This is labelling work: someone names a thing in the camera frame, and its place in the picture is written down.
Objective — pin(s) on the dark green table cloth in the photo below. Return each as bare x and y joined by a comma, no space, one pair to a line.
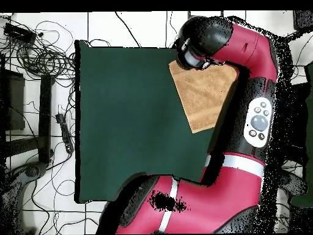
117,122

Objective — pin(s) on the grey rounded base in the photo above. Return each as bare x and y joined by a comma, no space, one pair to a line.
293,183
14,186

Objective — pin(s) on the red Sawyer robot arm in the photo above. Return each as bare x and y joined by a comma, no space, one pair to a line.
220,195

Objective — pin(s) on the black corner box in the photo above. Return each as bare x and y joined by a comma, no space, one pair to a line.
303,20

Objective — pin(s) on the black stand bar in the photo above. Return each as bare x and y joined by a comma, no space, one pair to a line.
45,117

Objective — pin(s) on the grey square frame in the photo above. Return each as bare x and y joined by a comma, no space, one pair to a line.
188,14

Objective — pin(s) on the dark flat panel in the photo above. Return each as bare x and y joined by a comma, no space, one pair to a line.
14,102
298,115

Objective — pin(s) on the black power strip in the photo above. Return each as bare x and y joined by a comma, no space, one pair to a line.
64,133

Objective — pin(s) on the tan terry towel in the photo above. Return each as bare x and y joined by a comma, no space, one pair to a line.
203,98

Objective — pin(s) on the black rod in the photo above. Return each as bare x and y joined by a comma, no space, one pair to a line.
293,35

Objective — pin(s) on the black electronics box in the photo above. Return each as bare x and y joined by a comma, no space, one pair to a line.
19,33

